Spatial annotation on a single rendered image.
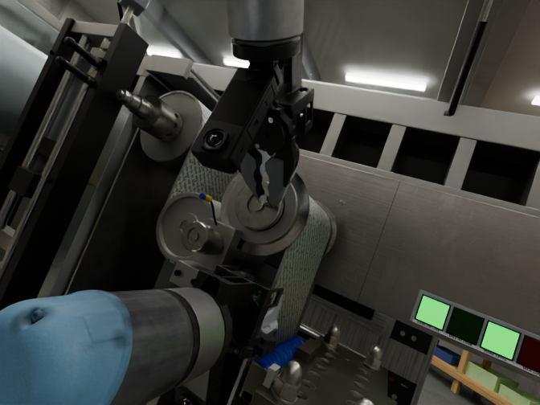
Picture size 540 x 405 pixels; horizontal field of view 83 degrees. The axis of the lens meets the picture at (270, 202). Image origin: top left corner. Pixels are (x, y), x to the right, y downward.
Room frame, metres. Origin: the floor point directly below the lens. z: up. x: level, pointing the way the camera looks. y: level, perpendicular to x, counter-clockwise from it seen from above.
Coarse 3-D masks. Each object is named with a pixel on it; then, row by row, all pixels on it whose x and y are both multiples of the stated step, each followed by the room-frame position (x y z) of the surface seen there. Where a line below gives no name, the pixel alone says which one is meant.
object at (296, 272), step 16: (288, 256) 0.46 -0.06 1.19; (304, 256) 0.54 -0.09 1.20; (288, 272) 0.49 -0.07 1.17; (304, 272) 0.58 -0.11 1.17; (288, 288) 0.52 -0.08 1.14; (304, 288) 0.62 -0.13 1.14; (288, 304) 0.55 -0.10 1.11; (304, 304) 0.66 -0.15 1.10; (288, 320) 0.59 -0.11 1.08; (288, 336) 0.64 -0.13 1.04; (240, 368) 0.46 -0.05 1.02
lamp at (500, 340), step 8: (488, 328) 0.60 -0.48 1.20; (496, 328) 0.60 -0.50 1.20; (504, 328) 0.59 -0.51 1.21; (488, 336) 0.60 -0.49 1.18; (496, 336) 0.60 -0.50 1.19; (504, 336) 0.59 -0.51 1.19; (512, 336) 0.59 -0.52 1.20; (488, 344) 0.60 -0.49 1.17; (496, 344) 0.60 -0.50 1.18; (504, 344) 0.59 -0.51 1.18; (512, 344) 0.59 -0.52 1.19; (496, 352) 0.59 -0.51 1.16; (504, 352) 0.59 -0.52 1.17; (512, 352) 0.58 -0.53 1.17
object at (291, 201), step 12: (240, 180) 0.49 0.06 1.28; (264, 180) 0.47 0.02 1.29; (288, 192) 0.45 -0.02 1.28; (228, 204) 0.49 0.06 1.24; (288, 204) 0.45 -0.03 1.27; (228, 216) 0.48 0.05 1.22; (288, 216) 0.45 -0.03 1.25; (240, 228) 0.47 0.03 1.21; (276, 228) 0.45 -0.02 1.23; (288, 228) 0.45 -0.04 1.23; (252, 240) 0.46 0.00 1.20; (264, 240) 0.46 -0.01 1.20
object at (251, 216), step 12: (240, 192) 0.47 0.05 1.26; (264, 192) 0.45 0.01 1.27; (240, 204) 0.47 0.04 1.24; (252, 204) 0.46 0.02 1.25; (240, 216) 0.46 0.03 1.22; (252, 216) 0.46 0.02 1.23; (264, 216) 0.45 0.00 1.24; (276, 216) 0.44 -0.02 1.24; (252, 228) 0.45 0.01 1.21; (264, 228) 0.45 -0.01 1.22
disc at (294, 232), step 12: (300, 180) 0.46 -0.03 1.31; (228, 192) 0.50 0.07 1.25; (300, 192) 0.45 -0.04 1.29; (300, 204) 0.45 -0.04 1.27; (300, 216) 0.45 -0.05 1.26; (300, 228) 0.45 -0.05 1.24; (240, 240) 0.48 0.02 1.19; (276, 240) 0.46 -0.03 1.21; (288, 240) 0.45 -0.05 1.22; (252, 252) 0.47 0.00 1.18; (264, 252) 0.46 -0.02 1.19; (276, 252) 0.46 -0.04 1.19
